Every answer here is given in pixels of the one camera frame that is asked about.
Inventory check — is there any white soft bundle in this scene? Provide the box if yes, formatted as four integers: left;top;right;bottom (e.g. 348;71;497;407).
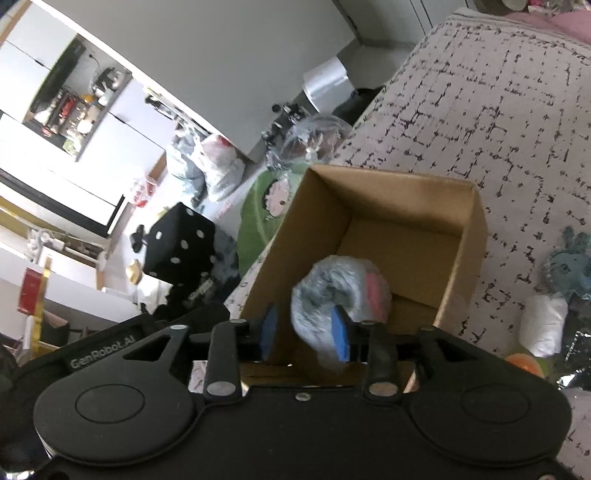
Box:
519;294;568;358

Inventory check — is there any brown cardboard box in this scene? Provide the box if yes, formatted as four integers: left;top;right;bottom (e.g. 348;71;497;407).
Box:
240;165;488;386

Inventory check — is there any grey patterned bed cover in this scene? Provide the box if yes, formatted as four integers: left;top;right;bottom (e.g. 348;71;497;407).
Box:
224;8;591;480

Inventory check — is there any pink pillow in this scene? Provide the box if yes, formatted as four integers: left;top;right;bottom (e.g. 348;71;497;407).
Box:
505;10;591;44

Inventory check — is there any black crinkled plastic bag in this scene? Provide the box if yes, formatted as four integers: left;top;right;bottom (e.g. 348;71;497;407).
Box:
555;295;591;391

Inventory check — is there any white box on floor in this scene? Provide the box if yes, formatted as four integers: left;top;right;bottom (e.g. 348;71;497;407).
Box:
303;57;356;114

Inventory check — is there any grey pink fluffy plush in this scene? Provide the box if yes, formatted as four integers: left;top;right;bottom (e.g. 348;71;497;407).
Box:
290;255;392;372

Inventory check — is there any black white-dotted dice plush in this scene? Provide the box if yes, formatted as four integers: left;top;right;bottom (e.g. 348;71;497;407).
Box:
143;203;215;285

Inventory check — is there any clear plastic bag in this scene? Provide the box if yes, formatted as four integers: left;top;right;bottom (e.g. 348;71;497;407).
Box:
262;115;352;170

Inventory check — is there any white plastic bag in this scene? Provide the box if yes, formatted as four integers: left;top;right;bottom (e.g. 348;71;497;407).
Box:
201;134;245;201

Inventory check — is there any blue-grey knitted plush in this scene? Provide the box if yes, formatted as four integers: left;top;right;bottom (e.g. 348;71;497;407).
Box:
543;226;590;301

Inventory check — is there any burger plush toy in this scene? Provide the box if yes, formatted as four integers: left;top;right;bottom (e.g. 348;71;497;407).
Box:
505;353;546;379

